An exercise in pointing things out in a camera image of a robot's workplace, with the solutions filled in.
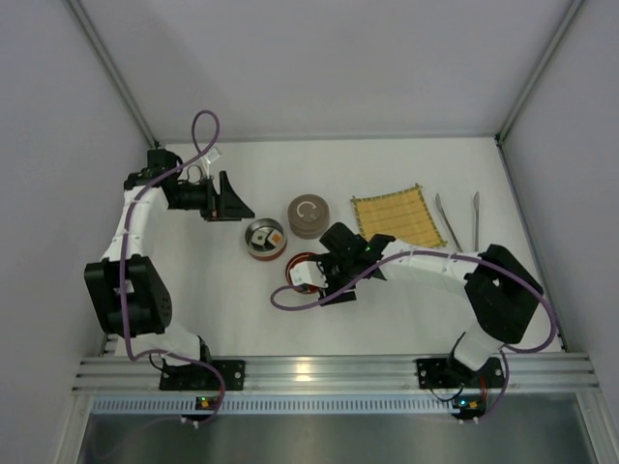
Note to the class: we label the slotted cable duct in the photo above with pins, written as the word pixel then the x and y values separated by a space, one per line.
pixel 198 405

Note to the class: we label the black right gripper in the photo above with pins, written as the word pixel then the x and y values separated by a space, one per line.
pixel 334 278

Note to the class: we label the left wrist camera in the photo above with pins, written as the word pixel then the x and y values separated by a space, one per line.
pixel 210 157

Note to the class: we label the bamboo mat tray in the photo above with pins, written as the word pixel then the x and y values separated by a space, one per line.
pixel 403 214

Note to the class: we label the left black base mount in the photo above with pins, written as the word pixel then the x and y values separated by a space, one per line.
pixel 195 378

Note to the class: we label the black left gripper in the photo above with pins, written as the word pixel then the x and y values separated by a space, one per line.
pixel 213 198

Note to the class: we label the steel tongs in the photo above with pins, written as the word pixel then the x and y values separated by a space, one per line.
pixel 460 214

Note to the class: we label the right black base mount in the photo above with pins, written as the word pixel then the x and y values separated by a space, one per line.
pixel 436 373

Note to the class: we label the red round lid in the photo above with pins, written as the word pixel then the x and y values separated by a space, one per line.
pixel 298 258

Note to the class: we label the beige steel container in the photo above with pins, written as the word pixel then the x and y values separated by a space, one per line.
pixel 308 230

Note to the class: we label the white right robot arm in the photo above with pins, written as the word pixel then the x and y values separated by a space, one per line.
pixel 502 294

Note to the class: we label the orange sushi roll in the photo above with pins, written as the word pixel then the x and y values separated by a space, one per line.
pixel 275 238

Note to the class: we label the red steel container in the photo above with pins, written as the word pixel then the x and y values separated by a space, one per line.
pixel 268 252

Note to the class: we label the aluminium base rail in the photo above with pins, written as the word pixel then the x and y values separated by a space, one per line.
pixel 536 373

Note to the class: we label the aluminium frame post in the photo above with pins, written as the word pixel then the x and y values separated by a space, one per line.
pixel 541 66
pixel 94 39

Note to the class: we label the beige round lid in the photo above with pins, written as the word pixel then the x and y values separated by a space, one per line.
pixel 308 206

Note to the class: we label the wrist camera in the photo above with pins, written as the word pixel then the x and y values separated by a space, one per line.
pixel 306 275
pixel 210 157

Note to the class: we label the left aluminium frame post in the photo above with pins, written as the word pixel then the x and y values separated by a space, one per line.
pixel 94 39

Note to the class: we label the right aluminium frame post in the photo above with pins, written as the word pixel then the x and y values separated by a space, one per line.
pixel 541 66

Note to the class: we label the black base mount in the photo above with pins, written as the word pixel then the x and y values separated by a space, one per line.
pixel 436 373
pixel 195 378

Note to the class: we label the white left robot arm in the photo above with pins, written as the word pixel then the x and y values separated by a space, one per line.
pixel 127 292

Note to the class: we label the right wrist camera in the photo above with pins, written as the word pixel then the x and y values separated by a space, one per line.
pixel 306 275

